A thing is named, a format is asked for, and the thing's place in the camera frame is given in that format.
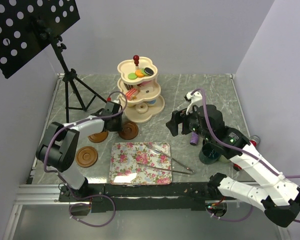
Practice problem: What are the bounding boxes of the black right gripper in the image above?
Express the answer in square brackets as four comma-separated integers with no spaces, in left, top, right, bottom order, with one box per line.
[165,102,214,142]

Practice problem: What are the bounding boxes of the brown wooden saucer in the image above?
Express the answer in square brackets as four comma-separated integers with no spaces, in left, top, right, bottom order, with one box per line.
[75,146,98,168]
[88,131,109,143]
[118,121,139,140]

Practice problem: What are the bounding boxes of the cream glazed donut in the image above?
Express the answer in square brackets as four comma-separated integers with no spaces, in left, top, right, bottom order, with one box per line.
[135,102,148,114]

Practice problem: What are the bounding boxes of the red striped cake slice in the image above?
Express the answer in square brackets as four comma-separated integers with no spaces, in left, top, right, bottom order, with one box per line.
[125,88,139,101]

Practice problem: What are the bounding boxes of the dark green mug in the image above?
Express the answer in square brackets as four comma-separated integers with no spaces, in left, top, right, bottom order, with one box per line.
[198,140,221,165]

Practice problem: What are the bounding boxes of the chocolate cake slice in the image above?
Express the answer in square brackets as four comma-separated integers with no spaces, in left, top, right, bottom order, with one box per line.
[124,83,133,90]

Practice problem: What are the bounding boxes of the blue glazed donut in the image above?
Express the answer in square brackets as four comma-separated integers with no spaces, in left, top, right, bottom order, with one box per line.
[147,99,157,106]

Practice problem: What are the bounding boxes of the white cake slice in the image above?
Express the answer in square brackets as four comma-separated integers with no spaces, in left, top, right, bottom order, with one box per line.
[138,86,154,98]

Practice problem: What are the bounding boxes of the cream three-tier cake stand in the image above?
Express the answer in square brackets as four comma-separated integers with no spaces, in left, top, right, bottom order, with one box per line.
[117,55,165,124]

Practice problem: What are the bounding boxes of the pink cake slice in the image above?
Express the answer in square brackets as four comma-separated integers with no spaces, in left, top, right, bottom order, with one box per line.
[141,80,152,86]

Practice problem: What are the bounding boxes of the metal serving tongs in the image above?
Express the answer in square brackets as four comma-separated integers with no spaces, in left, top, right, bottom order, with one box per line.
[137,143,195,175]

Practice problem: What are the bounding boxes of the orange macaron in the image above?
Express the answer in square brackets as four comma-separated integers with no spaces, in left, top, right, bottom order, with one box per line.
[135,69,145,78]

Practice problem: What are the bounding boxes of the colourful macarons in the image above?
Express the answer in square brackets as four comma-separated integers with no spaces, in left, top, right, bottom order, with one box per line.
[144,67,154,76]

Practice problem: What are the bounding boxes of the black perforated music stand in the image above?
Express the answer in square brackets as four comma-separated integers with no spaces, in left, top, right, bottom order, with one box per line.
[0,0,106,112]

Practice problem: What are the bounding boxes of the light green cup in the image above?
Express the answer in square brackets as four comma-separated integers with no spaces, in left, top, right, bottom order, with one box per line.
[219,155,231,164]

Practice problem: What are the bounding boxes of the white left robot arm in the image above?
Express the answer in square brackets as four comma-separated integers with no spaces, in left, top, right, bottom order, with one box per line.
[36,100,123,201]

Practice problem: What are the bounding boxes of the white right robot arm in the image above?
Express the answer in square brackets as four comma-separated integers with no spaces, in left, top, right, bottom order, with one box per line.
[165,104,300,228]

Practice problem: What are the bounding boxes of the purple glitter microphone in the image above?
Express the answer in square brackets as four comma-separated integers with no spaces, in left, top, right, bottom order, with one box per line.
[189,132,199,146]

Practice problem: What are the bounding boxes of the floral serving tray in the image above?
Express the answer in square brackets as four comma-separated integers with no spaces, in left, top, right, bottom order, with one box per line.
[109,142,172,185]

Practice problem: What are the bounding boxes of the red glitter microphone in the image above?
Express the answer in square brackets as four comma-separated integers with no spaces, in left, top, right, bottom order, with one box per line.
[233,135,261,172]

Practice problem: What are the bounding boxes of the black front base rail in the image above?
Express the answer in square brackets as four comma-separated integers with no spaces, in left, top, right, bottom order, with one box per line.
[58,182,218,213]

